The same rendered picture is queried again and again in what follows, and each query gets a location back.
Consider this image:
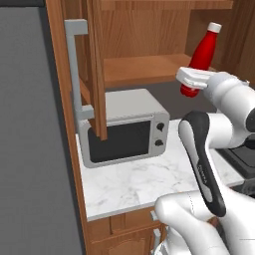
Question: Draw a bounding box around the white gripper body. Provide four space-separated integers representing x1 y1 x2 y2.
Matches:
175 66 213 91

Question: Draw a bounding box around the red water bottle white cap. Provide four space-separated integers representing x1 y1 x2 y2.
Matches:
179 21 223 99

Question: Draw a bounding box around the wooden base cabinet door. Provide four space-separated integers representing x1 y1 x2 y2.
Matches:
89 226 171 255

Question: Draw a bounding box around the grey microwave oven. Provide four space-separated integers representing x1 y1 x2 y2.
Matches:
76 88 171 169

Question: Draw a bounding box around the black hob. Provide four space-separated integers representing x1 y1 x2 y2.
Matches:
215 133 255 200

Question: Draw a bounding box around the wooden tall side panel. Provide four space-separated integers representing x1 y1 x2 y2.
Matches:
45 0 92 255

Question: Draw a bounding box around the wooden drawer front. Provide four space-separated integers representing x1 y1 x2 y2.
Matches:
86 205 164 237

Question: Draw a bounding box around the grey fridge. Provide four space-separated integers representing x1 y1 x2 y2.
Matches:
0 0 84 255

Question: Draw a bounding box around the open wooden wall cabinet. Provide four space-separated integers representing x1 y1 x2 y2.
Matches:
98 0 255 90

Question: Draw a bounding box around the grey cabinet door handle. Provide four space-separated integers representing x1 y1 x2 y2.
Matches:
64 18 96 122

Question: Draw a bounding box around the grey drawer handle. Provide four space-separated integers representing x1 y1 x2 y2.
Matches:
149 209 160 222

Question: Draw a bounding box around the grey base cabinet handle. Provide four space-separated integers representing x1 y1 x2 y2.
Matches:
151 228 162 255

